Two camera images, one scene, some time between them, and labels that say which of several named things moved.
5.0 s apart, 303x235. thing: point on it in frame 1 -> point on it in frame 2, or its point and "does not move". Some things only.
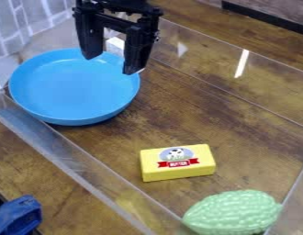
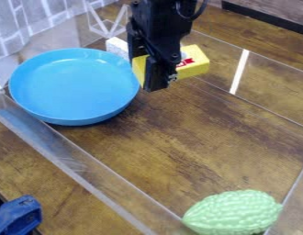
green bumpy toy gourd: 236,213 does not move
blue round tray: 63,88 does not move
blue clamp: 17,216 does not move
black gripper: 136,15 -> 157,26
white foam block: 115,46 does not move
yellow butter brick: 176,162 -> 193,63
